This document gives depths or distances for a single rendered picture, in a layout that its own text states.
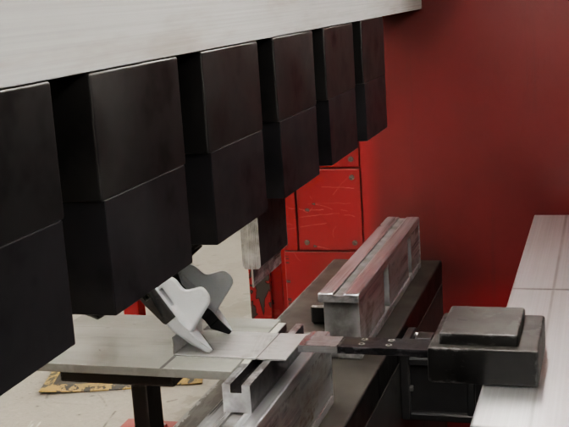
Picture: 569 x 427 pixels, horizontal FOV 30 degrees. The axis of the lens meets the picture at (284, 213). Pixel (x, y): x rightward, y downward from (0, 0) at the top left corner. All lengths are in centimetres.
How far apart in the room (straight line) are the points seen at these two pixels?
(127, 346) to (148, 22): 53
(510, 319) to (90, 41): 60
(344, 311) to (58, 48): 91
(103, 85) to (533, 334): 58
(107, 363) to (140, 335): 9
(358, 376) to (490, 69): 72
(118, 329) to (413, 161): 85
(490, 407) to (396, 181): 100
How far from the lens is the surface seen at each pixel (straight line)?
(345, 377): 143
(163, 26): 81
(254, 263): 111
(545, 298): 138
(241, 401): 108
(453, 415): 162
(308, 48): 119
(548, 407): 104
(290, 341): 119
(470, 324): 112
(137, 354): 120
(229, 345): 119
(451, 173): 197
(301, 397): 121
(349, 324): 150
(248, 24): 100
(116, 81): 73
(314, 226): 204
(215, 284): 122
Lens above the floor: 138
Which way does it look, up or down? 12 degrees down
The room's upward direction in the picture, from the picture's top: 4 degrees counter-clockwise
